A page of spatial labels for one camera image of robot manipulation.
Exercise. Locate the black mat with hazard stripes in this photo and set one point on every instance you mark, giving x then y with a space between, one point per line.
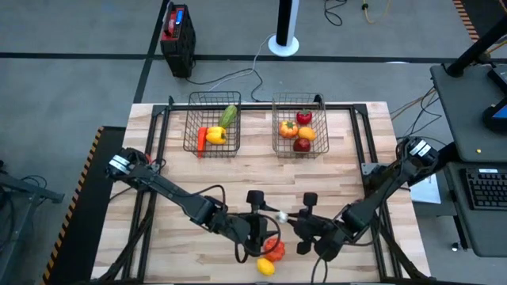
467 21
91 221

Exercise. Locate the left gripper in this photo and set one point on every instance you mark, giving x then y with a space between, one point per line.
245 229

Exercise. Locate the black pole with white base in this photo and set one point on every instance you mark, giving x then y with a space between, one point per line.
286 20

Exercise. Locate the white paper sheet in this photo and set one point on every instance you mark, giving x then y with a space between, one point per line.
425 192

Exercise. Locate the green cucumber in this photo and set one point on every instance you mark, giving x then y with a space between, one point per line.
228 116

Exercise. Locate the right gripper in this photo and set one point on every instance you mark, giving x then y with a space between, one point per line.
321 235

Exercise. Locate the grey side desk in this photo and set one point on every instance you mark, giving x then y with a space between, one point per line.
459 118

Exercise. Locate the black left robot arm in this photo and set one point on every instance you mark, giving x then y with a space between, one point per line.
170 190

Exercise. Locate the yellow bell pepper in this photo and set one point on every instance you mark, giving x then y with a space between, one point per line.
216 135

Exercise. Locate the black metal table frame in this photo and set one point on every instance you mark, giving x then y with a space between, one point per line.
257 107

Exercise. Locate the black flat device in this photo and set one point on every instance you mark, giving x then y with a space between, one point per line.
500 79

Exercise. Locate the red-orange bell pepper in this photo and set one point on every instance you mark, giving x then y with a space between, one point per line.
277 251

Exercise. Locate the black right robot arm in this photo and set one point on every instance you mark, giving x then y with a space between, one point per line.
376 198

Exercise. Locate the white garlic bulb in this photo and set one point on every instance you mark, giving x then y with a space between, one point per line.
281 217

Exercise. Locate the black slanted stand pole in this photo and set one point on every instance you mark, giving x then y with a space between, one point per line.
475 49

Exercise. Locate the yellow-orange mango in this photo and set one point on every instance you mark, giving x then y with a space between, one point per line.
307 133

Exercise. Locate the yellow lemon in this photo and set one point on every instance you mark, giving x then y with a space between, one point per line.
265 266

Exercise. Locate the grey equipment stand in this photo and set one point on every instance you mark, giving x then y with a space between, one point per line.
24 186

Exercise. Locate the red and black power station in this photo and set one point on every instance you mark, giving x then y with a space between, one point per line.
180 51

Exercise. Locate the black device with blue screen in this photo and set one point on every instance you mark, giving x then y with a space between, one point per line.
493 120

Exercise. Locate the grey mounting plate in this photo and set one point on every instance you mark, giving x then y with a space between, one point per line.
368 168

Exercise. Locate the black keyboard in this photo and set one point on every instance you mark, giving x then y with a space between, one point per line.
487 190

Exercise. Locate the long orange-red pepper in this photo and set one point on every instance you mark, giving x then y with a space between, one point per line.
202 141

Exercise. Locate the orange persimmon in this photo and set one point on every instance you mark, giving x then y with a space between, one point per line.
288 129

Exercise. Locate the dark red apple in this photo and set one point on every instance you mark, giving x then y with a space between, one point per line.
302 145

